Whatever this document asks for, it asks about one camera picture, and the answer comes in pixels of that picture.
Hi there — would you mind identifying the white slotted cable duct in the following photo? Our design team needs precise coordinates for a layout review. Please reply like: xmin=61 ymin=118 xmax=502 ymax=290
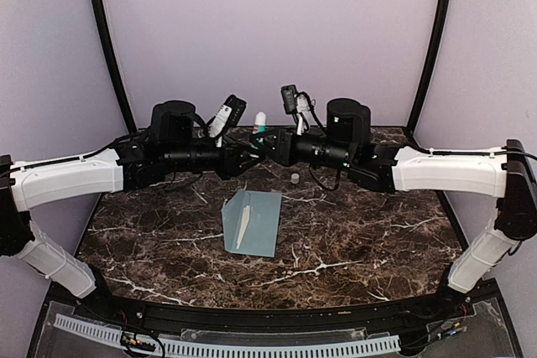
xmin=54 ymin=314 xmax=400 ymax=357

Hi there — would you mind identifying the wrist black camera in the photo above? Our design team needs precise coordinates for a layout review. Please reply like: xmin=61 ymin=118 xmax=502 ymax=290
xmin=280 ymin=85 xmax=298 ymax=115
xmin=218 ymin=94 xmax=247 ymax=127

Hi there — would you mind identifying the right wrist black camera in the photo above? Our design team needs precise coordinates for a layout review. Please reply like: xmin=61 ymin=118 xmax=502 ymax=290
xmin=280 ymin=85 xmax=298 ymax=115

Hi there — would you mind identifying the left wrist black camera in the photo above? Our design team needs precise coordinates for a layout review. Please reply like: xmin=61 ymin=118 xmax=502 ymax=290
xmin=218 ymin=94 xmax=247 ymax=127

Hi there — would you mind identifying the black front rail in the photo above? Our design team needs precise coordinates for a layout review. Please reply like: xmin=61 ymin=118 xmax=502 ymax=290
xmin=76 ymin=294 xmax=466 ymax=334

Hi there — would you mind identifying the beige ornate letter paper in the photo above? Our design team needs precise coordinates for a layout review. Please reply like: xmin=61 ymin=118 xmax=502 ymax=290
xmin=235 ymin=205 xmax=251 ymax=250

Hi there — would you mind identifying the white green glue stick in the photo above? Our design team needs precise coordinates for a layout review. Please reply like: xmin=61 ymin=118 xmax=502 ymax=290
xmin=250 ymin=112 xmax=267 ymax=153

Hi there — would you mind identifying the teal paper envelope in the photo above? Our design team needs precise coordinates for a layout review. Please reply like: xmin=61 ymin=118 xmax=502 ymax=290
xmin=222 ymin=190 xmax=282 ymax=257

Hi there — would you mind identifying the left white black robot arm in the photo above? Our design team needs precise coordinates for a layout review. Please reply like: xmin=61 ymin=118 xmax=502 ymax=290
xmin=1 ymin=96 xmax=263 ymax=321

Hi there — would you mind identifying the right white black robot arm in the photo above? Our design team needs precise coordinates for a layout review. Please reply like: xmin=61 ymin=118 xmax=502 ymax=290
xmin=252 ymin=98 xmax=536 ymax=319

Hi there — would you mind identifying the white glue stick cap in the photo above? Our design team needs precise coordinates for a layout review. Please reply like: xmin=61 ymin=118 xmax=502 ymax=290
xmin=290 ymin=173 xmax=300 ymax=184

